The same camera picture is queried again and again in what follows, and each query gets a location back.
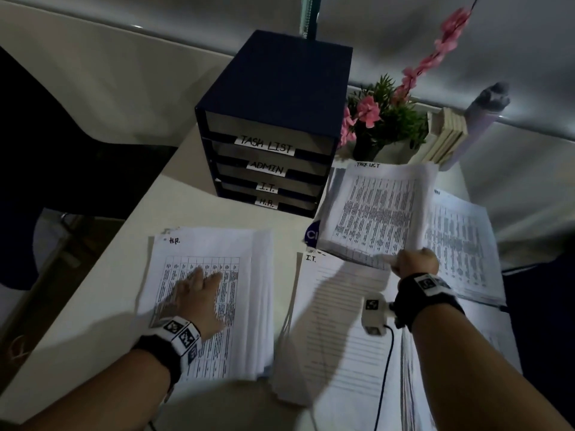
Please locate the unsorted paper stack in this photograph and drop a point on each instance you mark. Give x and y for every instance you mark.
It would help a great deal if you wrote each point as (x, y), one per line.
(242, 264)

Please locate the black chair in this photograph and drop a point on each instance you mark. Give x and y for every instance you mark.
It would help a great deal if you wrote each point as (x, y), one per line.
(54, 175)

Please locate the black wristband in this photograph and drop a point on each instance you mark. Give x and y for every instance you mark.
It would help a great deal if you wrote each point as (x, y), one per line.
(161, 350)
(422, 296)

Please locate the round blue sticker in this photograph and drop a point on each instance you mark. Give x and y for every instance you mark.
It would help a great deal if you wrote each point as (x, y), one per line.
(311, 235)

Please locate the black plant pot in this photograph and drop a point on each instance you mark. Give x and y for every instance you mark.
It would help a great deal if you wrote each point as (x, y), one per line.
(365, 151)

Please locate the person's left forearm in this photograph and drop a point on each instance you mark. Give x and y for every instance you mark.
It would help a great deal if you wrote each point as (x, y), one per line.
(103, 395)

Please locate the person's right forearm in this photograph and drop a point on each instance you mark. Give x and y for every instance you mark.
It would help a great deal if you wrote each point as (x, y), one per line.
(476, 377)

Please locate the black left wristband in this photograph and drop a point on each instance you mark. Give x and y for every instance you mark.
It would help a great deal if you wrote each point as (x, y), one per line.
(161, 350)

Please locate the black right wristband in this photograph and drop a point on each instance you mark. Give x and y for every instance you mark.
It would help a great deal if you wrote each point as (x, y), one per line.
(422, 296)

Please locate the person's right hand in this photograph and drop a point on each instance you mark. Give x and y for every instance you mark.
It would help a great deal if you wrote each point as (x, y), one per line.
(415, 262)

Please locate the green artificial plant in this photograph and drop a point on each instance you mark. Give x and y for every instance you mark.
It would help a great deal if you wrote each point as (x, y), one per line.
(400, 121)

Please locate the person's left hand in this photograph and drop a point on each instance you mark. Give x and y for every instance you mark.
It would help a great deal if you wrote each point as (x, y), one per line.
(197, 305)

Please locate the navy blue drawer organizer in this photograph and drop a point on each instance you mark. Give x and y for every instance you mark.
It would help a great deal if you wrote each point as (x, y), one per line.
(278, 76)

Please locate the grey water bottle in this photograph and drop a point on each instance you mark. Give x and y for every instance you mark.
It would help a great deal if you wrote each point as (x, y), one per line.
(480, 121)

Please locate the tall pink blossom branch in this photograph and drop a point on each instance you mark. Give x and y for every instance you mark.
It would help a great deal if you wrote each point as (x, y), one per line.
(449, 31)

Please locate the teal partition post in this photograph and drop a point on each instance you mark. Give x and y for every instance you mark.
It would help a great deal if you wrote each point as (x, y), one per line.
(310, 15)

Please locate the grey metal frame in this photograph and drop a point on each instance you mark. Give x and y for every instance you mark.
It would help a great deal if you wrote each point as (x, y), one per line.
(49, 246)

